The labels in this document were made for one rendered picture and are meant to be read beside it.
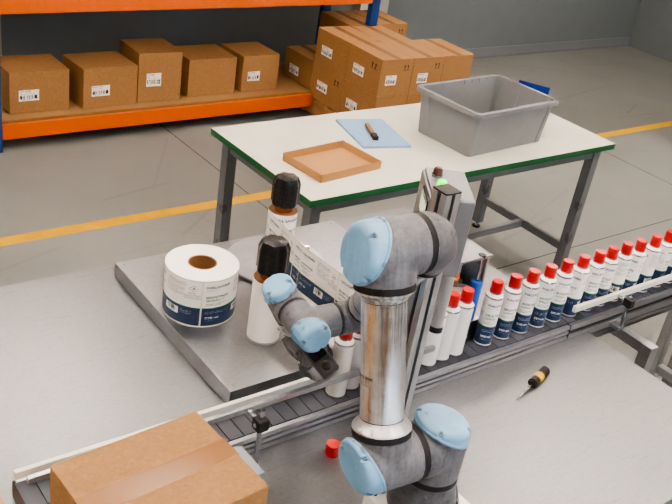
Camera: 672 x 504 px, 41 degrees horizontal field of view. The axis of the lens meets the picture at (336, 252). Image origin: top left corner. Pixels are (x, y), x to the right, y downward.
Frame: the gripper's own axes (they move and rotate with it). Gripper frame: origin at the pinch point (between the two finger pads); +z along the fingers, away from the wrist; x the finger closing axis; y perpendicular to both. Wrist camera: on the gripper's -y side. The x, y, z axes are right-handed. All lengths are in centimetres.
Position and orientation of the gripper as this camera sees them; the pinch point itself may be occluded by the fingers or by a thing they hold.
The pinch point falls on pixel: (325, 379)
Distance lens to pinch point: 222.6
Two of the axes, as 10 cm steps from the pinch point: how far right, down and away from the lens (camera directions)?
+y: -5.9, -4.6, 6.6
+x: -7.6, 5.9, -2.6
